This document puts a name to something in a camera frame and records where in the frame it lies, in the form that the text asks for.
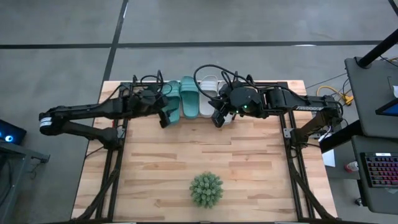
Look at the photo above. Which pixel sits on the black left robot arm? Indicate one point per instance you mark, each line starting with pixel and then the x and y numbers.
pixel 87 110

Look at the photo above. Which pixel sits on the black aluminium table frame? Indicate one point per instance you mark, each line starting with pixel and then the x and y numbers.
pixel 117 174

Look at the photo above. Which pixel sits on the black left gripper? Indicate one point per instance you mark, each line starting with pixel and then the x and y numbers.
pixel 146 102

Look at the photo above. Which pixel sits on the backlit rainbow keyboard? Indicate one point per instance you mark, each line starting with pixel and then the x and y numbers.
pixel 382 171

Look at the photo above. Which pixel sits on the white paper sheet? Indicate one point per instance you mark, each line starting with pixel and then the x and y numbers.
pixel 329 158

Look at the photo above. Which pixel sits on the green rubber slide sandal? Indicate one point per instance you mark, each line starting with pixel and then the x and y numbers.
pixel 173 96
pixel 189 99

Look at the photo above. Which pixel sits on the green artificial succulent plant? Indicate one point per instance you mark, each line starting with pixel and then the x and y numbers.
pixel 206 189

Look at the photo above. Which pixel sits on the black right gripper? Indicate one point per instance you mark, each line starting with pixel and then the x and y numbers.
pixel 245 101

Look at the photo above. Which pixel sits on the grey metal stand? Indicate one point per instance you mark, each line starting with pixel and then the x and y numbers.
pixel 28 152

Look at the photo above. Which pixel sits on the black pole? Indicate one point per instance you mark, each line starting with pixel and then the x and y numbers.
pixel 377 48

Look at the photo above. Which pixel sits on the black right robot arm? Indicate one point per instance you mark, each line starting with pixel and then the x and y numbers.
pixel 289 99

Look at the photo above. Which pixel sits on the black device with blue light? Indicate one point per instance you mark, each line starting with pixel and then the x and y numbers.
pixel 15 132

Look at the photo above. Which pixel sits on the blue-screen laptop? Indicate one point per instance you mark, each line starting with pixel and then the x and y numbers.
pixel 390 109

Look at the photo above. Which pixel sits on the black desk crossbar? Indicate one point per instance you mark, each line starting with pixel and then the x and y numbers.
pixel 340 137

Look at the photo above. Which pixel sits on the grey desk top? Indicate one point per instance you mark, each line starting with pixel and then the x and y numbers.
pixel 357 193
pixel 367 99

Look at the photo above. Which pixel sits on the red and white bottle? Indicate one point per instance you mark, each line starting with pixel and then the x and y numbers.
pixel 351 166

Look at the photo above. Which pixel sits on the white rubber slide sandal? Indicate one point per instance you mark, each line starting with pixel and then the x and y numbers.
pixel 229 119
pixel 207 102

